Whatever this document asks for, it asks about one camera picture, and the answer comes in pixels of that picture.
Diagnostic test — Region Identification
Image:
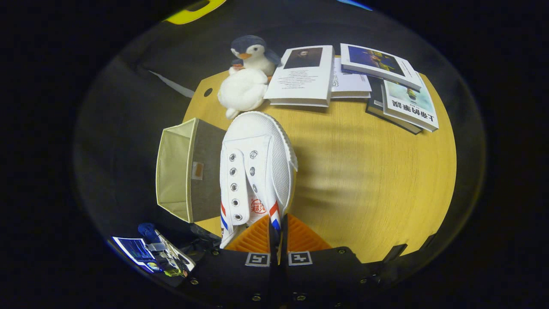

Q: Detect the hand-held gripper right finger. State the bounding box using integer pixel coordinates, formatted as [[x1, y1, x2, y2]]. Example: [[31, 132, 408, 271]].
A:
[[279, 214, 382, 309]]

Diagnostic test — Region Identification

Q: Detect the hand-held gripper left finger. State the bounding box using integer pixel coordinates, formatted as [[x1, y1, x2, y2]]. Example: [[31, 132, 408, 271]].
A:
[[184, 215, 279, 309]]

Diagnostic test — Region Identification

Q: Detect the grey fabric storage box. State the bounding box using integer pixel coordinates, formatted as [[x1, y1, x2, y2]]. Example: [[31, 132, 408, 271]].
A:
[[155, 118, 228, 224]]

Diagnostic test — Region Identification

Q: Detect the white canvas shoe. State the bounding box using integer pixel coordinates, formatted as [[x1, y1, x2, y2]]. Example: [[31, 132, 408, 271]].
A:
[[219, 111, 299, 249]]

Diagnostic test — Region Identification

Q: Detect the blue cloth object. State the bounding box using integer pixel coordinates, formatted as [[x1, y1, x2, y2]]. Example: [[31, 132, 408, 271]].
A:
[[137, 222, 161, 244]]

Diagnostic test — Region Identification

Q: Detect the blue lit monitor screen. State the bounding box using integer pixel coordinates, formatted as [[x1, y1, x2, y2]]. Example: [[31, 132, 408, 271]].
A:
[[112, 236, 157, 274]]

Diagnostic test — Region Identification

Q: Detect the white plush toy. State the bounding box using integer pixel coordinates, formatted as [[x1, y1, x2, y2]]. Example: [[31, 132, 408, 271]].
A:
[[217, 68, 270, 120]]

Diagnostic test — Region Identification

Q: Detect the plain white book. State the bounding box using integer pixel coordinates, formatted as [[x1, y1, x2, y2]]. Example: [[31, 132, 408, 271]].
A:
[[330, 58, 373, 99]]

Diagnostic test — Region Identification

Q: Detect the white book with portrait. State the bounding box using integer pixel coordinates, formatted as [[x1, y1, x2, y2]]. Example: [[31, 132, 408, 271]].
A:
[[263, 45, 335, 108]]

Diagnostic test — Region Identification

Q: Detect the book with blue picture cover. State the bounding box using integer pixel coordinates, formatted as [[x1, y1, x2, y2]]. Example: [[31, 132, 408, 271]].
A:
[[340, 43, 423, 91]]

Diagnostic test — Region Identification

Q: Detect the penguin plush toy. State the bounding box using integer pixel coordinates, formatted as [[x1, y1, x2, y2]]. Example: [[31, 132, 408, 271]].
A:
[[230, 35, 281, 78]]

